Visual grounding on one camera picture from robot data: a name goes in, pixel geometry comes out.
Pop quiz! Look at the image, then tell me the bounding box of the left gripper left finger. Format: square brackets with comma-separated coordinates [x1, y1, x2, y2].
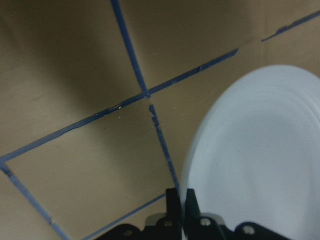
[165, 188, 181, 222]

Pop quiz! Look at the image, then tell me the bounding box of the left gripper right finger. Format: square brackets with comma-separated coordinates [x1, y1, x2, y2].
[185, 188, 201, 222]

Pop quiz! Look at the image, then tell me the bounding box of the blue plate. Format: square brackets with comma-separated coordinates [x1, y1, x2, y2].
[180, 65, 320, 240]

